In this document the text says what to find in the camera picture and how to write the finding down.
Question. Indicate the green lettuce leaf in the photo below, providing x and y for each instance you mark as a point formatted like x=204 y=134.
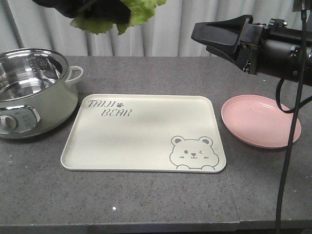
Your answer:
x=141 y=12

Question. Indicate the pale green electric cooking pot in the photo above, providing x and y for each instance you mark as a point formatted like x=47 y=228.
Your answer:
x=38 y=91

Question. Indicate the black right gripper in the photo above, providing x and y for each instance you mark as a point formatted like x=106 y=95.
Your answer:
x=273 y=50

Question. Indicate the pink round plate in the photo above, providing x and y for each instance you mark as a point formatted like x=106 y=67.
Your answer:
x=257 y=121

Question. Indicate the cream bear serving tray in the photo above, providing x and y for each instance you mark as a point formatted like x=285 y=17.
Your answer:
x=160 y=133

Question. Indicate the white pleated curtain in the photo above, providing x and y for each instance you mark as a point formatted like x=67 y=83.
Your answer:
x=24 y=24

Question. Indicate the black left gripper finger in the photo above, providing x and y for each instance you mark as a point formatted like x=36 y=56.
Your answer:
x=111 y=10
x=68 y=8

